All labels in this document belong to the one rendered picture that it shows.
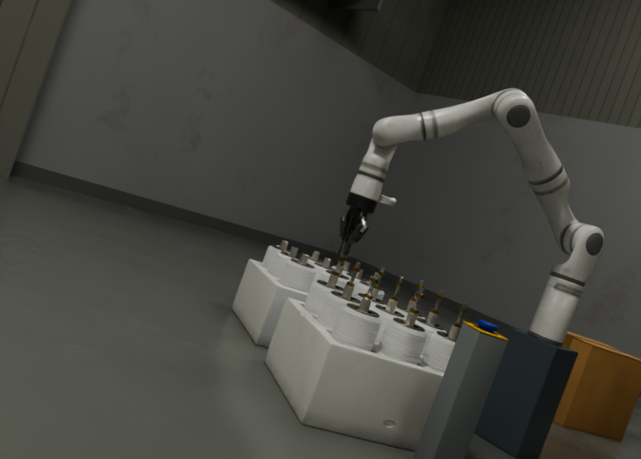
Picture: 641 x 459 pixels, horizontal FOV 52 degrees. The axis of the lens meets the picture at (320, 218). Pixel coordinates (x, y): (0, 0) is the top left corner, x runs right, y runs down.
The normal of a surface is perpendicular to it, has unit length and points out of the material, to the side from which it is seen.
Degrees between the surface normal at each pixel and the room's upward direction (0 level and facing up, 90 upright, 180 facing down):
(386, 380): 90
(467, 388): 90
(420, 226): 90
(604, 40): 90
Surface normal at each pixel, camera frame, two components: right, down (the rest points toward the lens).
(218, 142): 0.66, 0.26
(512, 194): -0.67, -0.22
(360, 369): 0.28, 0.13
